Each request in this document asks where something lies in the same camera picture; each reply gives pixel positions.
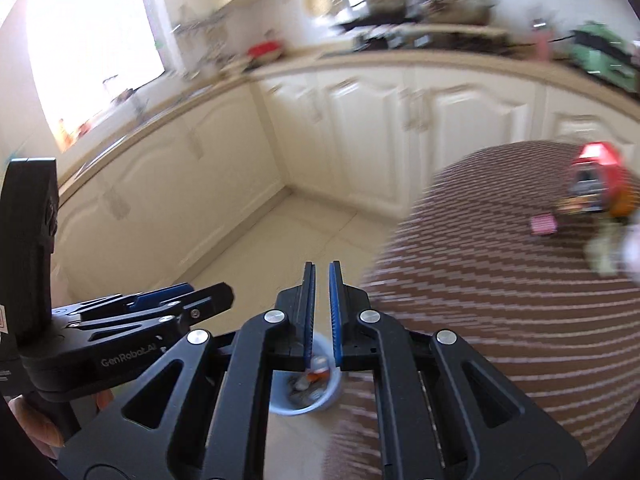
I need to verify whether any kitchen window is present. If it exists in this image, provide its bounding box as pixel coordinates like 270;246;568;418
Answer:
25;0;169;156

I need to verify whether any brown polka dot tablecloth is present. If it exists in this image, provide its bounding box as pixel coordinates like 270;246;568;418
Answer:
322;141;640;467

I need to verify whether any orange packet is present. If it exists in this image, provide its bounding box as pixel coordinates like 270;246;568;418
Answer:
607;187;639;219

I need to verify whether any person's left hand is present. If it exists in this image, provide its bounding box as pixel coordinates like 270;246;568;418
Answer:
7;389;117;451

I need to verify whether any pink utensil cup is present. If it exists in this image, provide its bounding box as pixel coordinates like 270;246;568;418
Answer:
532;20;554;64

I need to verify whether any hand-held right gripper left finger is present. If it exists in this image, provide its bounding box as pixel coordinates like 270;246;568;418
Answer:
60;261;317;480

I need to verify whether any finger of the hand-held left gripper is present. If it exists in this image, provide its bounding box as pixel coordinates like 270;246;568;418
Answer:
64;283;235;346
52;282;197;322

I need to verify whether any steel wok with lid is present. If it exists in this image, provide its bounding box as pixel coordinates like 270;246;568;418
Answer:
425;0;497;27

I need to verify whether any red box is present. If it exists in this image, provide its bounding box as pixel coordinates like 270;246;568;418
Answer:
248;40;281;59

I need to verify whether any red can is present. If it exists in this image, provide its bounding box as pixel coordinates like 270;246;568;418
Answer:
569;141;632;213

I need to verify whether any row of hanging utensils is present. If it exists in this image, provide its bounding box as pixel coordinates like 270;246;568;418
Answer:
174;12;237;69

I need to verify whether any green electric cooker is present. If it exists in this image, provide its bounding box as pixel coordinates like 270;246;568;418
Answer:
570;21;640;94

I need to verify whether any orange white wrapper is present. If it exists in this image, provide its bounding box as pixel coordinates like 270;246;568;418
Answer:
307;355;333;382

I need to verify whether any black gas stove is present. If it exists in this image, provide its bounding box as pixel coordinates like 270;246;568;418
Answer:
352;27;512;54

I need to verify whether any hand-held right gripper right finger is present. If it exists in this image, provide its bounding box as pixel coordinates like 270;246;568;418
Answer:
329;260;584;480

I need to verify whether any blue trash bin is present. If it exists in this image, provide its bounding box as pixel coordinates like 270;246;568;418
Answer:
269;335;346;417

